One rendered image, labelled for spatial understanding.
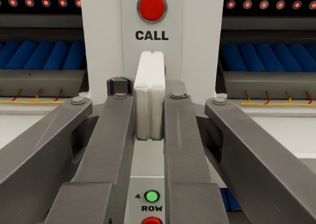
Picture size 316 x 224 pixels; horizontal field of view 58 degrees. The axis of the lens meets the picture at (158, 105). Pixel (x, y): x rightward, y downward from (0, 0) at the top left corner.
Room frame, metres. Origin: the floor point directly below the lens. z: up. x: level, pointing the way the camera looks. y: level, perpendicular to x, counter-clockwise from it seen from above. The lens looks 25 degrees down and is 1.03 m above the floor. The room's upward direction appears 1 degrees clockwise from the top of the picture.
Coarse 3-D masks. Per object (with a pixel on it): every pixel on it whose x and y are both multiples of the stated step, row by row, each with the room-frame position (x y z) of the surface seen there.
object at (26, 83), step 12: (0, 72) 0.28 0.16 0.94; (12, 72) 0.28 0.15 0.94; (24, 72) 0.28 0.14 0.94; (36, 72) 0.28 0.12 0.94; (48, 72) 0.28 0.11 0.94; (60, 72) 0.28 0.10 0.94; (72, 72) 0.28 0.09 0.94; (84, 72) 0.28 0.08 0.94; (0, 84) 0.27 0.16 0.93; (12, 84) 0.27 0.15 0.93; (24, 84) 0.27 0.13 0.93; (36, 84) 0.27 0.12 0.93; (48, 84) 0.27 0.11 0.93; (60, 84) 0.27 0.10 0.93; (72, 84) 0.27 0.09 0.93; (36, 96) 0.26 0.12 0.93
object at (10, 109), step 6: (0, 108) 0.25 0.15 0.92; (6, 108) 0.25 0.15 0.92; (12, 108) 0.25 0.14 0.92; (18, 108) 0.25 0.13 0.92; (24, 108) 0.25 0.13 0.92; (30, 108) 0.25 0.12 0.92; (36, 108) 0.25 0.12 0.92; (42, 108) 0.25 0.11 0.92; (48, 108) 0.25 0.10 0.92; (54, 108) 0.25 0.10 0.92
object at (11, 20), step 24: (0, 24) 0.38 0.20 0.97; (24, 24) 0.38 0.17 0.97; (48, 24) 0.38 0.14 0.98; (72, 24) 0.37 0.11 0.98; (0, 96) 0.27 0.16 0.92; (24, 96) 0.27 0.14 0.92; (48, 96) 0.27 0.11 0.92; (72, 96) 0.27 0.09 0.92; (0, 120) 0.24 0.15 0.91; (24, 120) 0.24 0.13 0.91; (0, 144) 0.21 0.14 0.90
